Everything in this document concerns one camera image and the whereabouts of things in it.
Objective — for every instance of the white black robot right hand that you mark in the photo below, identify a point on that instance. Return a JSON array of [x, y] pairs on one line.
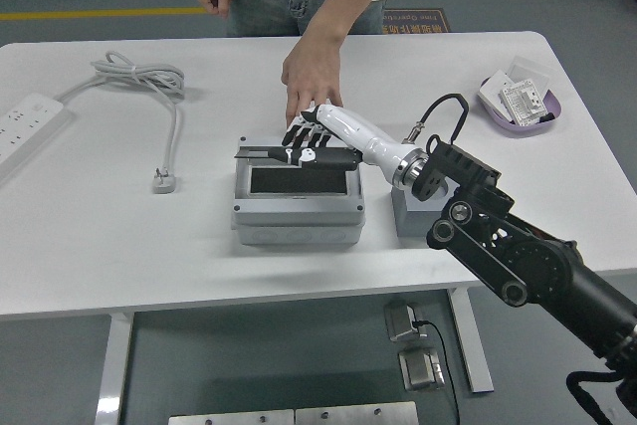
[[348, 129]]

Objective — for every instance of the person's left hand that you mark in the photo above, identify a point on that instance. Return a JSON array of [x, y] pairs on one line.
[[311, 71]]

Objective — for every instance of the transparent hinged box lid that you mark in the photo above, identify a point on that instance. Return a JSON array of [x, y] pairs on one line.
[[254, 152]]

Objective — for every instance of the grey plastic junction box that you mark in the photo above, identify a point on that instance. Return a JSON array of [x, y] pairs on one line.
[[298, 226]]

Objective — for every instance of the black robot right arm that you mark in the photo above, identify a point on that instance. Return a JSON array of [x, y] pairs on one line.
[[522, 256]]

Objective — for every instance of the white square socket box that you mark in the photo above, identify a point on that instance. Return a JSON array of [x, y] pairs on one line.
[[492, 91]]

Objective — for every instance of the metal floor box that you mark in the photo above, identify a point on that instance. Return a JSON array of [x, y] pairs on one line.
[[400, 320], [420, 370]]

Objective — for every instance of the grey cube holder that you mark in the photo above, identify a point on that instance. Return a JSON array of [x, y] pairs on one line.
[[405, 221]]

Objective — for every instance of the brown floor sign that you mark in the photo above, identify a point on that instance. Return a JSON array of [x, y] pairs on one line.
[[418, 22]]

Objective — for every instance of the purple plastic tray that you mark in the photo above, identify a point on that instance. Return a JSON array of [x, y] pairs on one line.
[[522, 130]]

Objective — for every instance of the white printed socket module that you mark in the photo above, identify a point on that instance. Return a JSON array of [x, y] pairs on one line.
[[522, 101]]

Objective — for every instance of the small black part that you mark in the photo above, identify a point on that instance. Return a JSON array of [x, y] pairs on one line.
[[547, 118]]

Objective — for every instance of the white power strip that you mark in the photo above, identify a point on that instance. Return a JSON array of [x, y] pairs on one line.
[[25, 121]]

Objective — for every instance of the white table leg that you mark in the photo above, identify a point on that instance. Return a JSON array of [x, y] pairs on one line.
[[114, 370], [473, 345]]

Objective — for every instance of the metal base plate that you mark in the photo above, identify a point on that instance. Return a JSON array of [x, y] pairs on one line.
[[356, 414], [229, 418]]

